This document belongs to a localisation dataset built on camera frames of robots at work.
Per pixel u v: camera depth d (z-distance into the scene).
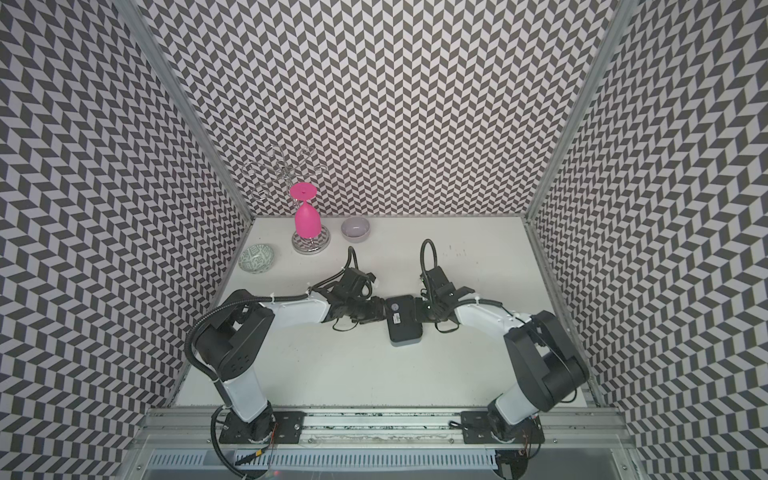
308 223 0.90
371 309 0.81
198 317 0.93
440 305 0.68
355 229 1.09
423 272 0.72
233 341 0.47
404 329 0.87
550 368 0.44
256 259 1.03
